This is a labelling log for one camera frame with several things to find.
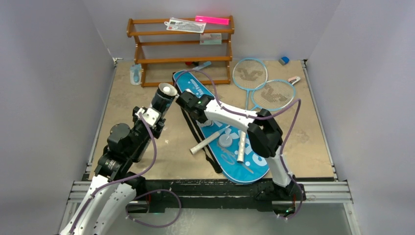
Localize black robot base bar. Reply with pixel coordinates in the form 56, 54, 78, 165
133, 177, 306, 216

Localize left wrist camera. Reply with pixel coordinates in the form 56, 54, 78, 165
135, 107, 161, 128

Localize blue racket bag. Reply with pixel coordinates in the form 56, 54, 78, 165
172, 69, 273, 185

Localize blue and grey eraser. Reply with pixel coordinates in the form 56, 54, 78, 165
278, 56, 290, 66

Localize pink fluorescent ruler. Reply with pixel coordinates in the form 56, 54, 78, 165
195, 16, 230, 25

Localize clear packaged item on shelf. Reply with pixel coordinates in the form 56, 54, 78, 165
164, 18, 206, 34

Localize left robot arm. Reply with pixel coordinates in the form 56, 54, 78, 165
60, 105, 169, 235

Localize far blue badminton racket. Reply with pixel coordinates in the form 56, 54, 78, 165
232, 58, 269, 164

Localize purple cable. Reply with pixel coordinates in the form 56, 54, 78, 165
68, 112, 182, 235
173, 70, 305, 221

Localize small white box on shelf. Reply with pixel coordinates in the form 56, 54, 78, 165
199, 33, 222, 45

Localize red and black small object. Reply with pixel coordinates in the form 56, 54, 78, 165
185, 61, 200, 67

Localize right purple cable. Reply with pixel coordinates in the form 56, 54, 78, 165
173, 70, 305, 221

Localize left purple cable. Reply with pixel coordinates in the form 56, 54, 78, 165
68, 112, 182, 235

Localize pink and white clip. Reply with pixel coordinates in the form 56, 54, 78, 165
287, 76, 301, 85

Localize light blue packaged tool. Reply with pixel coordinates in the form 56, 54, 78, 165
130, 64, 142, 86

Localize wooden three-tier shelf rack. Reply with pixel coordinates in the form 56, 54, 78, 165
126, 15, 235, 87

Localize black shuttlecock tube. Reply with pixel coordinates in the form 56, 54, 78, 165
133, 82, 178, 163

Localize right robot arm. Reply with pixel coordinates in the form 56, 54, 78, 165
176, 91, 294, 199

